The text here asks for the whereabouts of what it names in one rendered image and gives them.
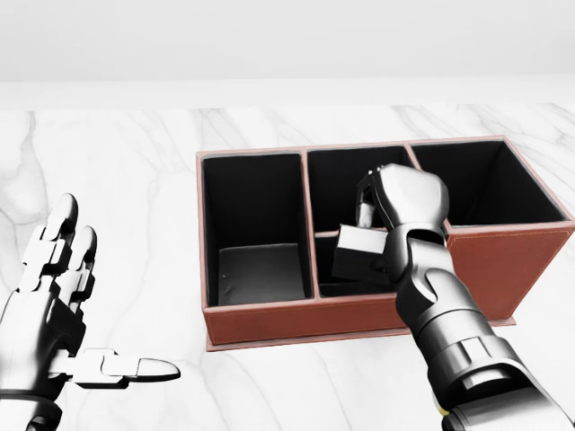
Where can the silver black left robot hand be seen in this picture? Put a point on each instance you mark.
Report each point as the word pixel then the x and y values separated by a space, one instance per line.
pixel 36 332

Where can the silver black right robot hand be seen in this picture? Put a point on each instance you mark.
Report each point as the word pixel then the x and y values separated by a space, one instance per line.
pixel 415 197

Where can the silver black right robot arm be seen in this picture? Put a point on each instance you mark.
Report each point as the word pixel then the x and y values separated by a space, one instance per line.
pixel 462 341

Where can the red-brown desk caddy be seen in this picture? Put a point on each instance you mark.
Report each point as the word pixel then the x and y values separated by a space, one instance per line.
pixel 296 321

